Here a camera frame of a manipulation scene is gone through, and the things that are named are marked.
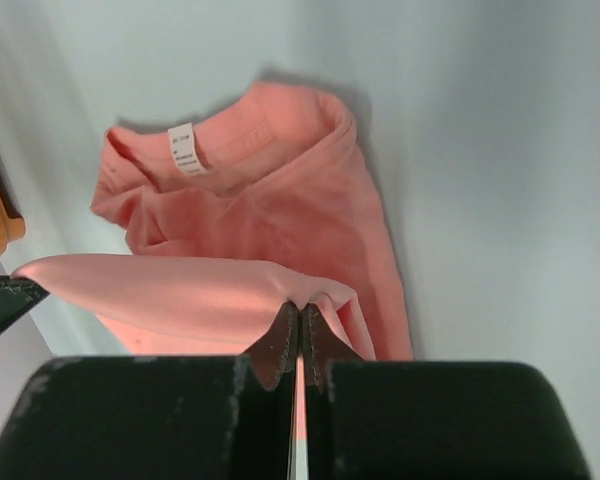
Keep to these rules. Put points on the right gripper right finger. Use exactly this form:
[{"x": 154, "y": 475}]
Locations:
[{"x": 430, "y": 419}]

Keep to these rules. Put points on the light pink t-shirt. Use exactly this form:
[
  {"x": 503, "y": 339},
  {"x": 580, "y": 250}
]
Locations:
[{"x": 266, "y": 202}]

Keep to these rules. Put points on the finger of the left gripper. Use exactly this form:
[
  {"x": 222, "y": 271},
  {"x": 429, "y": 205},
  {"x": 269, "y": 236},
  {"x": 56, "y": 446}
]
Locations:
[{"x": 17, "y": 297}]

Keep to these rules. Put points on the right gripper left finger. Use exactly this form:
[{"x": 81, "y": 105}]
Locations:
[{"x": 159, "y": 417}]

